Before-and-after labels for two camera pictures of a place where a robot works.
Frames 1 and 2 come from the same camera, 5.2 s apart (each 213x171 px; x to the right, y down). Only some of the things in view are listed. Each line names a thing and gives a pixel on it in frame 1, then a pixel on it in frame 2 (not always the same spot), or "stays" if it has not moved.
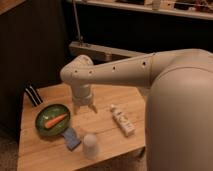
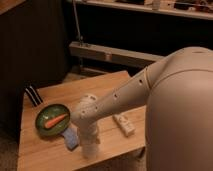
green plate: x=52 y=119 stays
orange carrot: x=53 y=121 stays
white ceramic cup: x=90 y=146 stays
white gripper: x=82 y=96 → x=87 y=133
